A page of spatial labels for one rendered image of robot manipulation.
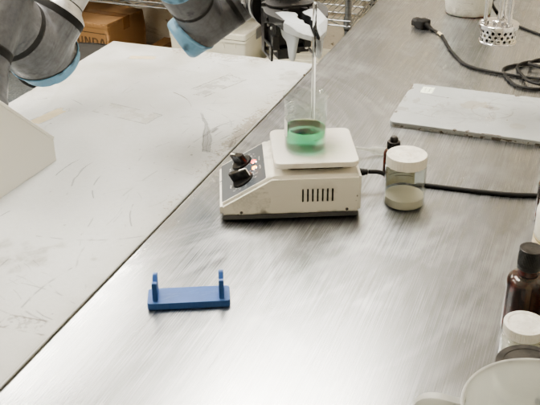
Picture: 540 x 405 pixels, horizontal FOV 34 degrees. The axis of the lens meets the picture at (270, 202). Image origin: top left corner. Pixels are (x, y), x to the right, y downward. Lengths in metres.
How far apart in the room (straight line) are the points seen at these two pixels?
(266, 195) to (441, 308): 0.31
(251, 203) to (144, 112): 0.46
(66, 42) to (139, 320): 0.65
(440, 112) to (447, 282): 0.54
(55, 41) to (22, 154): 0.24
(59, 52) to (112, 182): 0.29
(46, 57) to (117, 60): 0.39
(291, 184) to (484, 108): 0.53
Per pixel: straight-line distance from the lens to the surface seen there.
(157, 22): 4.17
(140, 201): 1.32
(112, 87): 1.76
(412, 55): 1.92
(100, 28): 3.83
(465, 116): 1.59
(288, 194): 1.23
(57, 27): 1.55
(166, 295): 1.08
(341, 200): 1.24
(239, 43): 3.55
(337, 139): 1.29
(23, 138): 1.39
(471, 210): 1.30
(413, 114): 1.59
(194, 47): 1.44
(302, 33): 1.20
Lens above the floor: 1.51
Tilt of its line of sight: 28 degrees down
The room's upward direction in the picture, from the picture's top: 1 degrees counter-clockwise
